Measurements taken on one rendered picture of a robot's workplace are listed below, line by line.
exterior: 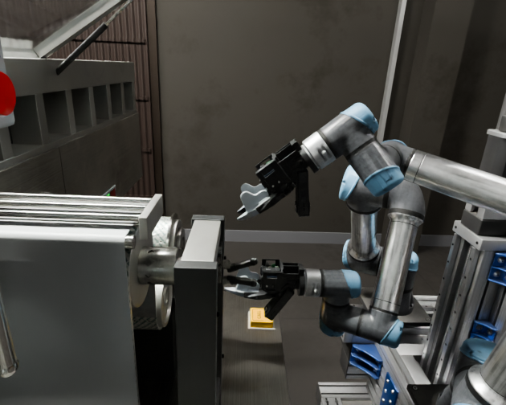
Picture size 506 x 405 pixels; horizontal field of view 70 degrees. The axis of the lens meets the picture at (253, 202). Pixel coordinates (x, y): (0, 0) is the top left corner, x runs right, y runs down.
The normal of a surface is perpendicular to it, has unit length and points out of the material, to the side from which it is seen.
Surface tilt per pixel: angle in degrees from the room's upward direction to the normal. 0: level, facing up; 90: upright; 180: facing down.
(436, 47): 90
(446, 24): 90
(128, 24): 90
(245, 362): 0
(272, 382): 0
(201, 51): 90
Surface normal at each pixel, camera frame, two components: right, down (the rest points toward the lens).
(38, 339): 0.01, 0.35
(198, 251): 0.04, -0.94
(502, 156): -0.68, 0.23
